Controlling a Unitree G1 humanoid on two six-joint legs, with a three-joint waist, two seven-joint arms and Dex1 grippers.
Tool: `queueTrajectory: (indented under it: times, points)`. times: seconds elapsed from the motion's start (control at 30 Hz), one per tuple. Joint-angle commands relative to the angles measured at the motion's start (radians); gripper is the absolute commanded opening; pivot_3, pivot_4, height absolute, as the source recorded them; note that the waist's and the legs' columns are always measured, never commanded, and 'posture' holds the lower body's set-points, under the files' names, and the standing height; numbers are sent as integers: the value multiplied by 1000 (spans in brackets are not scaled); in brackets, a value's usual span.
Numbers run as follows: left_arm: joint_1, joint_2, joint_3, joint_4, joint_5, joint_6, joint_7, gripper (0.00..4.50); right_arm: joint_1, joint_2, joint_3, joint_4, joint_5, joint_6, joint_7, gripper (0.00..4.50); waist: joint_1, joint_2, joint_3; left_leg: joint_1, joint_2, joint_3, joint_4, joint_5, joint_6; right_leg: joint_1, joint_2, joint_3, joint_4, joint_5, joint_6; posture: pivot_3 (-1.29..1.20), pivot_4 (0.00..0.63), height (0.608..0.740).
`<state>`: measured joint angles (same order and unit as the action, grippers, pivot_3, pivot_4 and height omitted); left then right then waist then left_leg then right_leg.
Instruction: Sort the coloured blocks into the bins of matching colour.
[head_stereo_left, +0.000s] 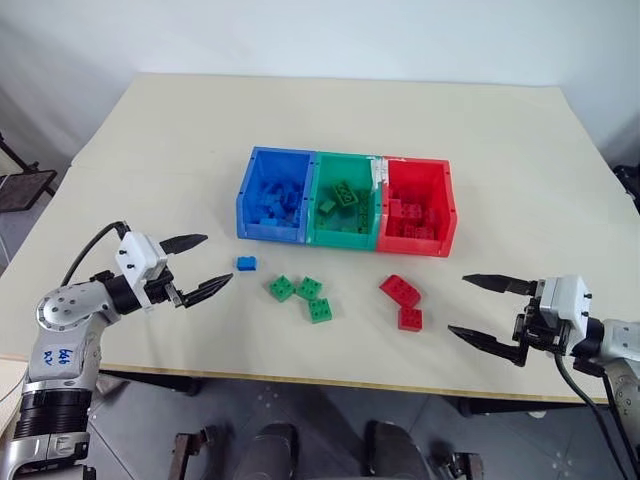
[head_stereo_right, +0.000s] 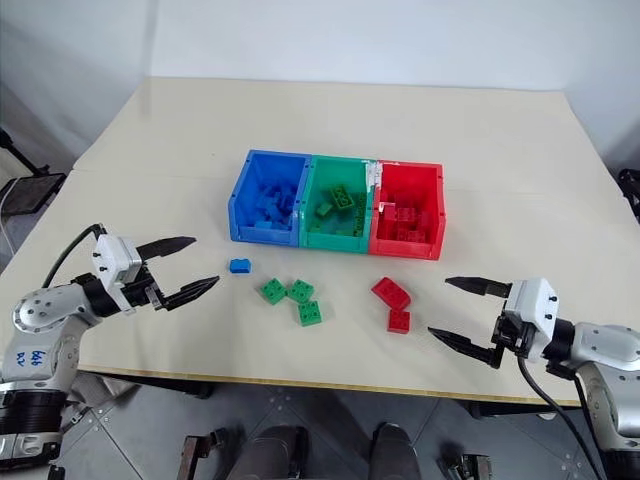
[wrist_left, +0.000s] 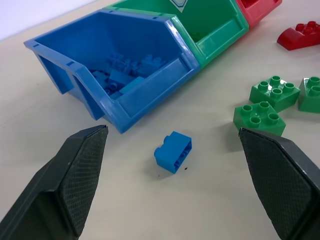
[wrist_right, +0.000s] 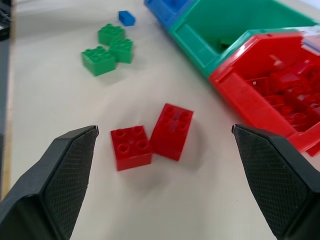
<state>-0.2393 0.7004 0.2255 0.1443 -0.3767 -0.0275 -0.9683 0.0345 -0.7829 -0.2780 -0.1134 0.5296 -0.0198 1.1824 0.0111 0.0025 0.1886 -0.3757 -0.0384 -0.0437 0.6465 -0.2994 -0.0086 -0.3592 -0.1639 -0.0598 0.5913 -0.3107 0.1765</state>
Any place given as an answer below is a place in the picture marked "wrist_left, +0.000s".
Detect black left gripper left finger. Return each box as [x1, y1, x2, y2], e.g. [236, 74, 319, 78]
[0, 124, 109, 240]

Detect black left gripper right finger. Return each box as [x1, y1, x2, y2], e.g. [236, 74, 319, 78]
[238, 127, 320, 240]

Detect green four-stud building brick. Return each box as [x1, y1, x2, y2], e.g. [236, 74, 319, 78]
[232, 101, 287, 137]
[297, 76, 320, 115]
[248, 75, 301, 113]

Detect blue two-stud building brick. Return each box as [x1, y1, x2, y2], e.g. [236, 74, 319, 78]
[153, 130, 193, 175]

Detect blue plastic storage bin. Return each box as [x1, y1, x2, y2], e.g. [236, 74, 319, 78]
[23, 9, 201, 135]

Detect red curved building brick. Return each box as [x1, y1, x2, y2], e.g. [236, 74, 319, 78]
[276, 20, 320, 52]

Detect green plastic storage bin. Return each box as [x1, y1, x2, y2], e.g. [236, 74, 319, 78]
[104, 0, 250, 70]

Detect red plastic storage bin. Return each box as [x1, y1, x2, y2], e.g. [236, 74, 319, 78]
[235, 0, 283, 30]

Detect white label sticker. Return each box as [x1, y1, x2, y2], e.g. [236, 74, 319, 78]
[169, 0, 189, 13]

